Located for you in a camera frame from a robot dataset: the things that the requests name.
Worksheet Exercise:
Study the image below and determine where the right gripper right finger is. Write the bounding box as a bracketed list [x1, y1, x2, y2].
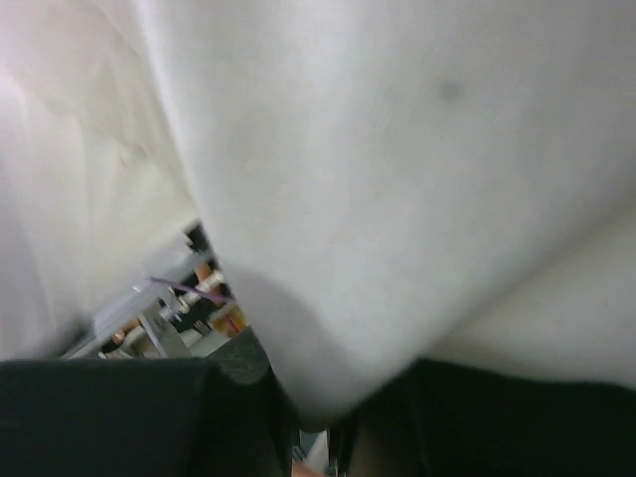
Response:
[340, 360, 635, 476]

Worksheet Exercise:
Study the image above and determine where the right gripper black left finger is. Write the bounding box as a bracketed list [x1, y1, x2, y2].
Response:
[1, 331, 297, 476]

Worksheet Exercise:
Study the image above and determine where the white pillow yellow edge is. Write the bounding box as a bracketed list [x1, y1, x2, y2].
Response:
[136, 1, 635, 421]

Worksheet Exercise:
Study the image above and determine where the blue white bear pillowcase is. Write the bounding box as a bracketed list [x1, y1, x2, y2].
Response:
[1, 1, 197, 359]

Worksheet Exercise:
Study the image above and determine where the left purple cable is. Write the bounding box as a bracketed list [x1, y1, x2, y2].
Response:
[148, 275, 238, 304]

